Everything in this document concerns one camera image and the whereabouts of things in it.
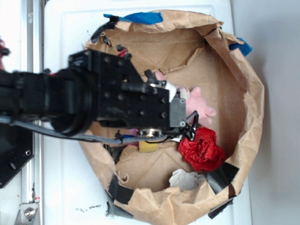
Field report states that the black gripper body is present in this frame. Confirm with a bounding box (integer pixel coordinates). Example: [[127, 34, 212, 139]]
[[68, 50, 199, 140]]

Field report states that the yellow sponge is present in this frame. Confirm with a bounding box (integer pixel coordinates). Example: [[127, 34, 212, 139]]
[[139, 141, 159, 153]]

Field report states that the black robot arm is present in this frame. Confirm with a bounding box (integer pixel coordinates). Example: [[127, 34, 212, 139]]
[[0, 50, 199, 143]]

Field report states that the pink plush bunny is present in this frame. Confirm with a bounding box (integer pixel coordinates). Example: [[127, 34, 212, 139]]
[[154, 71, 217, 128]]

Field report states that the blue tape strip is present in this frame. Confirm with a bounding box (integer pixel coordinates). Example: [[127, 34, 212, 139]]
[[103, 12, 163, 25]]

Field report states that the brown paper bag nest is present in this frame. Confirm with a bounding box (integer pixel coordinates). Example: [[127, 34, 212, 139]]
[[81, 10, 264, 225]]

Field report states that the red crumpled paper ball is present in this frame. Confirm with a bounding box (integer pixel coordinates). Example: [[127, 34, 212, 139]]
[[178, 127, 227, 172]]

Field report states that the grey crumpled paper ball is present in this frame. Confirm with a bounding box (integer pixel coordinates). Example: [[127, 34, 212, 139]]
[[169, 169, 204, 191]]

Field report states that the white plastic tray lid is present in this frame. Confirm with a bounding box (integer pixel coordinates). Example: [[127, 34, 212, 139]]
[[41, 0, 254, 225]]

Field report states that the grey cable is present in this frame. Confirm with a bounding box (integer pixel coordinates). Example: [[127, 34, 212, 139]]
[[0, 116, 183, 144]]

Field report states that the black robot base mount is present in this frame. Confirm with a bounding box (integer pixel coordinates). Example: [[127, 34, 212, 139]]
[[0, 124, 34, 188]]

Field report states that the aluminium frame rail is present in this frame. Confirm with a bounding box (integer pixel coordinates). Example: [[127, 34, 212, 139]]
[[21, 0, 45, 225]]

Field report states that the metal corner bracket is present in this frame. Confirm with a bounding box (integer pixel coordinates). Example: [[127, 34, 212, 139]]
[[14, 202, 41, 225]]

